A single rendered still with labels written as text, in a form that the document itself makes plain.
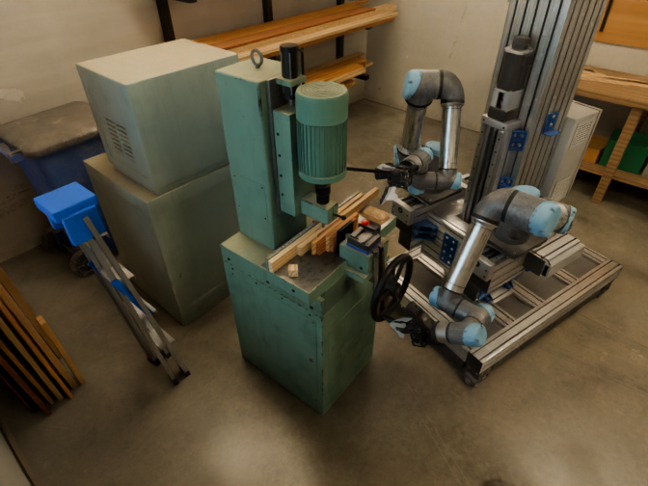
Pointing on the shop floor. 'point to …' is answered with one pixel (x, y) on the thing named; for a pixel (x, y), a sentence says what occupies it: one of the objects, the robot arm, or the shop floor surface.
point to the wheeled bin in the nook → (57, 163)
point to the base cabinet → (303, 337)
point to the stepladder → (58, 213)
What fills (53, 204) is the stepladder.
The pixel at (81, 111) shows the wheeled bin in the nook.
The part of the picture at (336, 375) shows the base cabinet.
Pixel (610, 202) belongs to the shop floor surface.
